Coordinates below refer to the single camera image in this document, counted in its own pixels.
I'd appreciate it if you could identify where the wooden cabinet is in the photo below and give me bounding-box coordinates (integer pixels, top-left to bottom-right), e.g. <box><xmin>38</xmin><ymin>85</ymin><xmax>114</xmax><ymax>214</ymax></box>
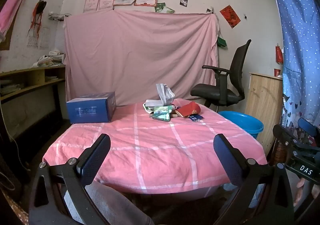
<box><xmin>244</xmin><ymin>72</ymin><xmax>284</xmax><ymax>155</ymax></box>

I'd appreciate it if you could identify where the person's right hand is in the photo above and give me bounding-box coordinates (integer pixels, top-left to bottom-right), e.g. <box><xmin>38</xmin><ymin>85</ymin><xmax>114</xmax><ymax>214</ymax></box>
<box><xmin>292</xmin><ymin>179</ymin><xmax>320</xmax><ymax>208</ymax></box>

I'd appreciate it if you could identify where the green printed packet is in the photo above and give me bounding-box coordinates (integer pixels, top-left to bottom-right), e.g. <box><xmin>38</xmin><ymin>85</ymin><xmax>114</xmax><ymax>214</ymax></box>
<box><xmin>149</xmin><ymin>105</ymin><xmax>173</xmax><ymax>122</ymax></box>

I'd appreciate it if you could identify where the black office chair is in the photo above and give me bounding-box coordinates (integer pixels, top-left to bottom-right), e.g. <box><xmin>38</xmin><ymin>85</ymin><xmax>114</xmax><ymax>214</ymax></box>
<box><xmin>190</xmin><ymin>39</ymin><xmax>252</xmax><ymax>113</ymax></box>

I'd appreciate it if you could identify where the blue cardboard box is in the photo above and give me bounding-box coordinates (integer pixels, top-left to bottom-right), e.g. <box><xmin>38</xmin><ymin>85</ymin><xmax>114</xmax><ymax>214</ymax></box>
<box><xmin>66</xmin><ymin>91</ymin><xmax>116</xmax><ymax>124</ymax></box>

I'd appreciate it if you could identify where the stack of newspapers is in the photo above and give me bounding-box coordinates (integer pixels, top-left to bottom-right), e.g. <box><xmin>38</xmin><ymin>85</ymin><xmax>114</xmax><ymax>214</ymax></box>
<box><xmin>32</xmin><ymin>50</ymin><xmax>66</xmax><ymax>68</ymax></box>

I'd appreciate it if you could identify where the pink curtain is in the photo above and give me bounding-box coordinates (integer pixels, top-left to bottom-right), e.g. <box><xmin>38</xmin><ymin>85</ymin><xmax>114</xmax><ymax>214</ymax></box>
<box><xmin>0</xmin><ymin>0</ymin><xmax>44</xmax><ymax>40</ymax></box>

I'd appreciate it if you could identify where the blue dotted curtain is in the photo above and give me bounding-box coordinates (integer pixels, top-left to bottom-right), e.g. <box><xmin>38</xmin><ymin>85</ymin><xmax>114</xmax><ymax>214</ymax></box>
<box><xmin>266</xmin><ymin>0</ymin><xmax>320</xmax><ymax>145</ymax></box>

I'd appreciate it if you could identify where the metal wall rack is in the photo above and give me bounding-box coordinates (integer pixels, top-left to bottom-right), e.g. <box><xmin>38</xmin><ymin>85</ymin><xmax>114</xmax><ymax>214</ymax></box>
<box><xmin>49</xmin><ymin>12</ymin><xmax>70</xmax><ymax>22</ymax></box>

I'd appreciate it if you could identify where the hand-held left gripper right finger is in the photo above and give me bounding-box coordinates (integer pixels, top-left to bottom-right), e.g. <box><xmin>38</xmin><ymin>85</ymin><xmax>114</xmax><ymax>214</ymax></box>
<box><xmin>213</xmin><ymin>133</ymin><xmax>295</xmax><ymax>225</ymax></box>

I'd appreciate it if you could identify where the pink hanging sheet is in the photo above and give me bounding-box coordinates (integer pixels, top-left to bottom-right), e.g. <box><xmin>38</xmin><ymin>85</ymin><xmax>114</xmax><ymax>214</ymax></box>
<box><xmin>63</xmin><ymin>10</ymin><xmax>220</xmax><ymax>106</ymax></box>

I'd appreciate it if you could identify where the red tassel decoration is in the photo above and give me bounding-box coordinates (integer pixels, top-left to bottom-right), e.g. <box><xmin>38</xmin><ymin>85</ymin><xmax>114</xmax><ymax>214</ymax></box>
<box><xmin>27</xmin><ymin>0</ymin><xmax>47</xmax><ymax>37</ymax></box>

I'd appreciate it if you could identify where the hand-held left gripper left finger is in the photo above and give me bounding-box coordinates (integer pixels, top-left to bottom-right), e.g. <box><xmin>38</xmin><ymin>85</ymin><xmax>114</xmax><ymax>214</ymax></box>
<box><xmin>28</xmin><ymin>133</ymin><xmax>112</xmax><ymax>225</ymax></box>

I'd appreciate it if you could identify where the pink checked tablecloth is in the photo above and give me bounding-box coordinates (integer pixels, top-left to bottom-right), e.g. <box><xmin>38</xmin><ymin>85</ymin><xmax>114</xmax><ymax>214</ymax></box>
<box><xmin>42</xmin><ymin>98</ymin><xmax>268</xmax><ymax>194</ymax></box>

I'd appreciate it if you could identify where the blue plastic basin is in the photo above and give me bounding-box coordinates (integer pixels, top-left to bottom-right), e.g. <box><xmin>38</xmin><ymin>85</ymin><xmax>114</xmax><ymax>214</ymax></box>
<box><xmin>218</xmin><ymin>111</ymin><xmax>264</xmax><ymax>140</ymax></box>

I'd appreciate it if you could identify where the wall calendar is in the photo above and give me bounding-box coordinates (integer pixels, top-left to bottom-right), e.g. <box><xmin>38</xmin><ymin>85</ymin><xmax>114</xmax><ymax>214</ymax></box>
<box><xmin>26</xmin><ymin>27</ymin><xmax>52</xmax><ymax>50</ymax></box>

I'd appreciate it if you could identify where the wooden shelf unit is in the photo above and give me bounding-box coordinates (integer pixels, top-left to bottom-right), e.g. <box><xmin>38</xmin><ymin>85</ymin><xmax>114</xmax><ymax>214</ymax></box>
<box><xmin>0</xmin><ymin>65</ymin><xmax>67</xmax><ymax>143</ymax></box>

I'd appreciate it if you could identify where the person's grey trouser leg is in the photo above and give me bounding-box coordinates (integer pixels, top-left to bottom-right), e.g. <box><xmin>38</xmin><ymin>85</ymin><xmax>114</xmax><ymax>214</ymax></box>
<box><xmin>64</xmin><ymin>181</ymin><xmax>155</xmax><ymax>225</ymax></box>

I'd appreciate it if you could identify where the red wall poster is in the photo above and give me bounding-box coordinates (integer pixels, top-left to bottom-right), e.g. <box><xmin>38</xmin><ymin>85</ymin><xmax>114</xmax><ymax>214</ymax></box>
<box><xmin>219</xmin><ymin>5</ymin><xmax>241</xmax><ymax>29</ymax></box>

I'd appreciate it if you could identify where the red hanging ornament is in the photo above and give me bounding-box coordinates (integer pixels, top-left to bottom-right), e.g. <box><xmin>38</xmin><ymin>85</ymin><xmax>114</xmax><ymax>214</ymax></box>
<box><xmin>275</xmin><ymin>43</ymin><xmax>283</xmax><ymax>64</ymax></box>

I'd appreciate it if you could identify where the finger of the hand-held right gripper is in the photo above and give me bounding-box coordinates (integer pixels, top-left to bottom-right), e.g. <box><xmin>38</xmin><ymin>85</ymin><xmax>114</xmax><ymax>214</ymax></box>
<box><xmin>272</xmin><ymin>124</ymin><xmax>304</xmax><ymax>151</ymax></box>
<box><xmin>297</xmin><ymin>117</ymin><xmax>320</xmax><ymax>145</ymax></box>

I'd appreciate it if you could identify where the green wall picture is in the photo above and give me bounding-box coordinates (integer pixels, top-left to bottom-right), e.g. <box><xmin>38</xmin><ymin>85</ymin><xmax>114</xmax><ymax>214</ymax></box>
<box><xmin>154</xmin><ymin>3</ymin><xmax>175</xmax><ymax>14</ymax></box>

